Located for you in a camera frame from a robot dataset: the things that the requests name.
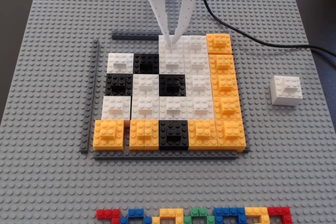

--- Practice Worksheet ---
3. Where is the white Lego cube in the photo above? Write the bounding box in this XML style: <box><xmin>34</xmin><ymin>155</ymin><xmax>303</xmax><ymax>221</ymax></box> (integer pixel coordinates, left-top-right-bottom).
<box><xmin>159</xmin><ymin>53</ymin><xmax>185</xmax><ymax>75</ymax></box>
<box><xmin>185</xmin><ymin>73</ymin><xmax>213</xmax><ymax>98</ymax></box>
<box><xmin>269</xmin><ymin>75</ymin><xmax>303</xmax><ymax>107</ymax></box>
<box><xmin>159</xmin><ymin>95</ymin><xmax>188</xmax><ymax>121</ymax></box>
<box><xmin>101</xmin><ymin>95</ymin><xmax>132</xmax><ymax>121</ymax></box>
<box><xmin>130</xmin><ymin>95</ymin><xmax>160</xmax><ymax>121</ymax></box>
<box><xmin>107</xmin><ymin>52</ymin><xmax>135</xmax><ymax>74</ymax></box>
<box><xmin>186</xmin><ymin>95</ymin><xmax>215</xmax><ymax>121</ymax></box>
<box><xmin>183</xmin><ymin>53</ymin><xmax>211</xmax><ymax>75</ymax></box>
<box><xmin>183</xmin><ymin>35</ymin><xmax>208</xmax><ymax>55</ymax></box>
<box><xmin>132</xmin><ymin>73</ymin><xmax>160</xmax><ymax>97</ymax></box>
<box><xmin>159</xmin><ymin>35</ymin><xmax>184</xmax><ymax>55</ymax></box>

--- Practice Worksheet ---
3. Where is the orange Lego cube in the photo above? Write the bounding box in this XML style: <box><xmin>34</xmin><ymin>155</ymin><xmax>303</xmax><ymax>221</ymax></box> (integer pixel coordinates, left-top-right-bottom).
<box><xmin>213</xmin><ymin>95</ymin><xmax>243</xmax><ymax>122</ymax></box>
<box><xmin>187</xmin><ymin>120</ymin><xmax>218</xmax><ymax>151</ymax></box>
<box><xmin>215</xmin><ymin>120</ymin><xmax>247</xmax><ymax>153</ymax></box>
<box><xmin>206</xmin><ymin>33</ymin><xmax>234</xmax><ymax>56</ymax></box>
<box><xmin>210</xmin><ymin>73</ymin><xmax>239</xmax><ymax>98</ymax></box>
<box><xmin>93</xmin><ymin>119</ymin><xmax>125</xmax><ymax>152</ymax></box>
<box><xmin>129</xmin><ymin>119</ymin><xmax>160</xmax><ymax>151</ymax></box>
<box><xmin>208</xmin><ymin>54</ymin><xmax>236</xmax><ymax>76</ymax></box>

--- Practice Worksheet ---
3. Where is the black Lego cube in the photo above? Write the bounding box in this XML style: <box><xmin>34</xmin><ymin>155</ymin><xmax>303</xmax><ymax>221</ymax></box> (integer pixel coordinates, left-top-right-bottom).
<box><xmin>133</xmin><ymin>53</ymin><xmax>160</xmax><ymax>74</ymax></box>
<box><xmin>104</xmin><ymin>73</ymin><xmax>134</xmax><ymax>97</ymax></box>
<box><xmin>159</xmin><ymin>120</ymin><xmax>190</xmax><ymax>151</ymax></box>
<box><xmin>159</xmin><ymin>73</ymin><xmax>186</xmax><ymax>98</ymax></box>

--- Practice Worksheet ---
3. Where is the short dark grey Lego strip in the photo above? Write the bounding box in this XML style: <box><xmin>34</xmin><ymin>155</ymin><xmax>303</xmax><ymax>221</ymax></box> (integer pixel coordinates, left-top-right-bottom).
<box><xmin>111</xmin><ymin>30</ymin><xmax>160</xmax><ymax>41</ymax></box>

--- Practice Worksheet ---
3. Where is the grey Lego baseplate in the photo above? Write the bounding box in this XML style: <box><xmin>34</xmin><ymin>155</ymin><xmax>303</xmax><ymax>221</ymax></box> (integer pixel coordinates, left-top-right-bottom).
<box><xmin>0</xmin><ymin>0</ymin><xmax>336</xmax><ymax>224</ymax></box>

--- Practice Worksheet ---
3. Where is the yellow Lego brick letter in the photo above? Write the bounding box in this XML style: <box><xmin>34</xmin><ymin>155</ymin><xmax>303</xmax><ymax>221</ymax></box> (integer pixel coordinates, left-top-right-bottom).
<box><xmin>151</xmin><ymin>208</ymin><xmax>184</xmax><ymax>224</ymax></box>
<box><xmin>244</xmin><ymin>207</ymin><xmax>271</xmax><ymax>224</ymax></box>

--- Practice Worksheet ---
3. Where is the green Lego brick letter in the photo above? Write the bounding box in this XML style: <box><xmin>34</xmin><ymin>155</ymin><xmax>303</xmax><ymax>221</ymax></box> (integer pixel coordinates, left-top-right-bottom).
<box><xmin>183</xmin><ymin>208</ymin><xmax>216</xmax><ymax>224</ymax></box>

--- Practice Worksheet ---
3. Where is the blue Lego brick letter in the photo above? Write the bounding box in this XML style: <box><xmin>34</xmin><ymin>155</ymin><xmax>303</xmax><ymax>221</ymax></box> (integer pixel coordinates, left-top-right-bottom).
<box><xmin>214</xmin><ymin>207</ymin><xmax>247</xmax><ymax>224</ymax></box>
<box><xmin>120</xmin><ymin>208</ymin><xmax>153</xmax><ymax>224</ymax></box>

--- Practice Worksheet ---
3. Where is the red Lego brick letter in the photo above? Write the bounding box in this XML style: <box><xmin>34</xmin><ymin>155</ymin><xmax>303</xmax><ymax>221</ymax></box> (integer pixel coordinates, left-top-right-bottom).
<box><xmin>267</xmin><ymin>206</ymin><xmax>293</xmax><ymax>224</ymax></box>
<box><xmin>96</xmin><ymin>209</ymin><xmax>122</xmax><ymax>224</ymax></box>

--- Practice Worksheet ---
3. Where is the black cable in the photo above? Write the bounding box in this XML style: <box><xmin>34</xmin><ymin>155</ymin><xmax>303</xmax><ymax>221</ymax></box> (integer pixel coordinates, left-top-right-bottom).
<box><xmin>199</xmin><ymin>0</ymin><xmax>336</xmax><ymax>58</ymax></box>

